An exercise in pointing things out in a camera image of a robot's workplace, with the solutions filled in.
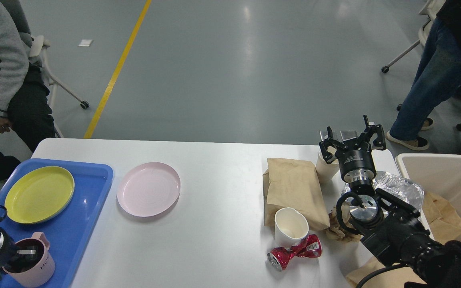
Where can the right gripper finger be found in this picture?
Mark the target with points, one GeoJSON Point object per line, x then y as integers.
{"type": "Point", "coordinates": [372, 138]}
{"type": "Point", "coordinates": [332, 149]}

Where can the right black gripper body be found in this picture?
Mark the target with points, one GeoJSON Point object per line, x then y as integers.
{"type": "Point", "coordinates": [357, 165]}

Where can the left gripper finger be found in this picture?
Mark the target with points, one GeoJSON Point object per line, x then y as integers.
{"type": "Point", "coordinates": [26, 253]}

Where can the pink mug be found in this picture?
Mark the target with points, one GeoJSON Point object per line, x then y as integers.
{"type": "Point", "coordinates": [32, 273]}

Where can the pink plate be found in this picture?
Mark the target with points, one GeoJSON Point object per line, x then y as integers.
{"type": "Point", "coordinates": [149, 189]}

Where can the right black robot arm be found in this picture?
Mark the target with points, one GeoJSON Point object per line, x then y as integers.
{"type": "Point", "coordinates": [390, 227]}

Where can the white paper cup back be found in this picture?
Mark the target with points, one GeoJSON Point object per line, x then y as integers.
{"type": "Point", "coordinates": [324, 170]}

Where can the white paper cup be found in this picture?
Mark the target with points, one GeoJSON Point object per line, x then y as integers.
{"type": "Point", "coordinates": [324, 170]}
{"type": "Point", "coordinates": [291, 227]}

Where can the metal floor plates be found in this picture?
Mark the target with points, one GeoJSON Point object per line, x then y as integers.
{"type": "Point", "coordinates": [340, 136]}

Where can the large brown paper bag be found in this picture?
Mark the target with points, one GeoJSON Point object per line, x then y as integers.
{"type": "Point", "coordinates": [293, 183]}

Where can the blue plastic tray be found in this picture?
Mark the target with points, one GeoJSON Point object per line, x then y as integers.
{"type": "Point", "coordinates": [70, 231]}

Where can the crumpled aluminium foil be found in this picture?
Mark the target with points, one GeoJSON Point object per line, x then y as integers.
{"type": "Point", "coordinates": [398, 188]}

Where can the crumpled brown paper ball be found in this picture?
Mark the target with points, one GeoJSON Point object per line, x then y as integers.
{"type": "Point", "coordinates": [335, 231]}

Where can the white paper cup front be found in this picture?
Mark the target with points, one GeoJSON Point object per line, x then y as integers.
{"type": "Point", "coordinates": [291, 227]}

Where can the white plastic bin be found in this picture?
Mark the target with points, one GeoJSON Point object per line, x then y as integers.
{"type": "Point", "coordinates": [436, 173]}

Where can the brown paper bag in bin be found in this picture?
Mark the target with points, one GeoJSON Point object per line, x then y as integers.
{"type": "Point", "coordinates": [442, 218]}

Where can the crushed red soda can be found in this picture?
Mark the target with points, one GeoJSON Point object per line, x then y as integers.
{"type": "Point", "coordinates": [309, 247]}

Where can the standing person blue jeans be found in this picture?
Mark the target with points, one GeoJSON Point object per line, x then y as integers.
{"type": "Point", "coordinates": [437, 78]}

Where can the white chair right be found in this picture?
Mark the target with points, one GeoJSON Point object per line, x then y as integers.
{"type": "Point", "coordinates": [430, 9]}

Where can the white chair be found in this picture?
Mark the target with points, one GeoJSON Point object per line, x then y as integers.
{"type": "Point", "coordinates": [39, 50]}
{"type": "Point", "coordinates": [430, 9]}

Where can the seated person grey sweater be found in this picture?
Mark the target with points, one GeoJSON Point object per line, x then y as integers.
{"type": "Point", "coordinates": [23, 104]}

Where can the white chair left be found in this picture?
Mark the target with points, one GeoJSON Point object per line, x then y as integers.
{"type": "Point", "coordinates": [39, 50]}

